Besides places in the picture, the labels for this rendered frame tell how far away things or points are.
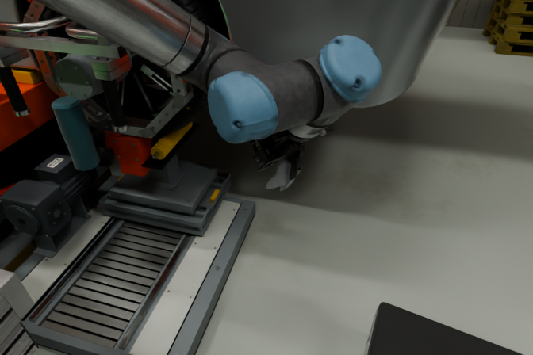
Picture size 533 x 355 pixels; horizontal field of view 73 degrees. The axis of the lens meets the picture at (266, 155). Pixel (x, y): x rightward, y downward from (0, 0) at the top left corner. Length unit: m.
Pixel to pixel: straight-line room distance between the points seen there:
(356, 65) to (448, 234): 1.57
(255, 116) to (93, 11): 0.19
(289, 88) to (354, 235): 1.43
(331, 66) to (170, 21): 0.19
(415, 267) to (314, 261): 0.43
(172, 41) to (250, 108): 0.13
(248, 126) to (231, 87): 0.04
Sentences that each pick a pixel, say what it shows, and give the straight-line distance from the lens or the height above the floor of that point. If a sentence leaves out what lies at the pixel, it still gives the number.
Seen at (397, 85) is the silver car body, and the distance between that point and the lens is 1.19.
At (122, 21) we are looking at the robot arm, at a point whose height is 1.17.
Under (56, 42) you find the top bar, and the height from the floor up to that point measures 0.98.
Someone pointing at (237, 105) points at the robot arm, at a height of 1.11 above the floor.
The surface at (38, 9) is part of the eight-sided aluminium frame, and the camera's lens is 1.39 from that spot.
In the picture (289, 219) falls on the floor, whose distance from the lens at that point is 1.80.
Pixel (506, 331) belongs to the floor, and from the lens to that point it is 1.69.
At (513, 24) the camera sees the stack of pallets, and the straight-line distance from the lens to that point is 4.50.
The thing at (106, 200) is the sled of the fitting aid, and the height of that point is 0.15.
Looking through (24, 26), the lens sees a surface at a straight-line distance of 1.19.
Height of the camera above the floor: 1.27
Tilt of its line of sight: 35 degrees down
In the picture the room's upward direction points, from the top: straight up
